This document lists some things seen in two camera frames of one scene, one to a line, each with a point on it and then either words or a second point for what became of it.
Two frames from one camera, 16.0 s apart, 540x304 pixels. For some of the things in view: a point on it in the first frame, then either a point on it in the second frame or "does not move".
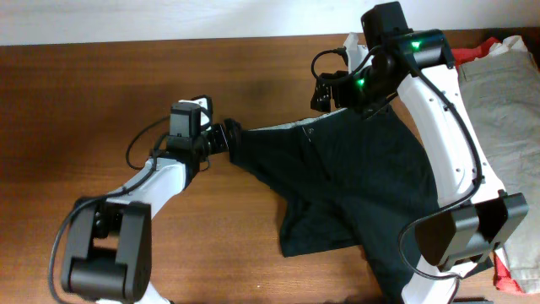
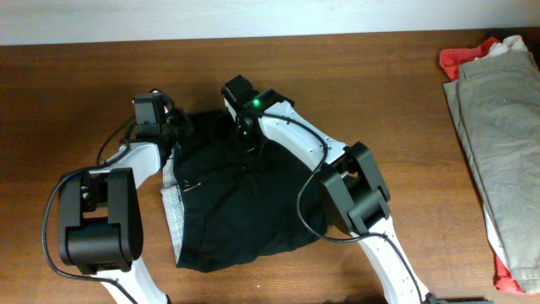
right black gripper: (322, 95) → (245, 127)
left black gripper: (230, 136) → (180, 122)
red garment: (500, 281) does not move
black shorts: (352, 182) → (229, 203)
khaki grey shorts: (504, 89) does not move
